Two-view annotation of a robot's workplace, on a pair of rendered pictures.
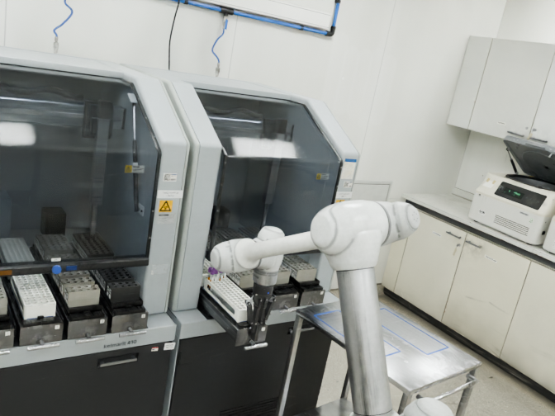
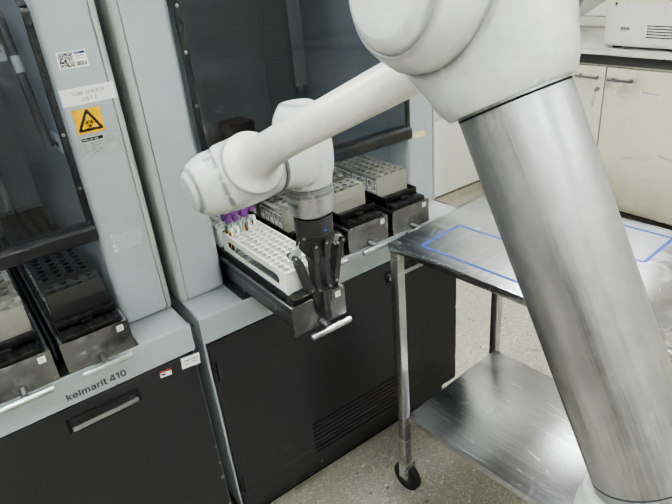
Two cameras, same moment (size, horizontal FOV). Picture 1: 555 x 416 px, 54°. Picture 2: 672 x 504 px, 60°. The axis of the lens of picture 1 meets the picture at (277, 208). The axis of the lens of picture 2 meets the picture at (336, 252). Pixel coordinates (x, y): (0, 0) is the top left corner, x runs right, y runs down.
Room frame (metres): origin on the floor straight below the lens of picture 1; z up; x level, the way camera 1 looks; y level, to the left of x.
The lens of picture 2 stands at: (0.84, -0.09, 1.44)
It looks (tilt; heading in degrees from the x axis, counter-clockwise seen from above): 27 degrees down; 3
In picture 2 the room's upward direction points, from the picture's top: 6 degrees counter-clockwise
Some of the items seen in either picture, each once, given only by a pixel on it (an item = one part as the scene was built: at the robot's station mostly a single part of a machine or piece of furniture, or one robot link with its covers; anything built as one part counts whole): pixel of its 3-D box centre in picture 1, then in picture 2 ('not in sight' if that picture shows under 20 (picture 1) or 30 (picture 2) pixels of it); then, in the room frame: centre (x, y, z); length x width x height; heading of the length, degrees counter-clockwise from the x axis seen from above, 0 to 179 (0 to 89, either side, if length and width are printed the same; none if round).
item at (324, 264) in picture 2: (262, 309); (324, 262); (1.86, -0.01, 0.89); 0.04 x 0.01 x 0.11; 37
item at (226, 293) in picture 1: (230, 299); (270, 256); (2.01, 0.12, 0.83); 0.30 x 0.10 x 0.06; 37
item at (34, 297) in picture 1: (31, 293); not in sight; (1.76, 0.81, 0.83); 0.30 x 0.10 x 0.06; 37
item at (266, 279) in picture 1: (265, 275); (310, 198); (1.85, 0.00, 1.03); 0.09 x 0.09 x 0.06
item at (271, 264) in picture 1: (267, 248); (297, 144); (1.85, 0.01, 1.14); 0.13 x 0.11 x 0.16; 132
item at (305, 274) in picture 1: (305, 274); (389, 182); (2.37, -0.18, 0.85); 0.12 x 0.02 x 0.06; 126
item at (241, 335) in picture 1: (213, 295); (246, 257); (2.12, 0.20, 0.78); 0.73 x 0.14 x 0.09; 37
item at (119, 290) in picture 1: (124, 292); (76, 297); (1.86, 0.51, 0.85); 0.12 x 0.02 x 0.06; 127
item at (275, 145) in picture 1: (253, 170); (254, 29); (2.43, 0.14, 1.28); 0.61 x 0.51 x 0.63; 127
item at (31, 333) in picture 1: (24, 290); not in sight; (1.87, 0.89, 0.78); 0.73 x 0.14 x 0.09; 37
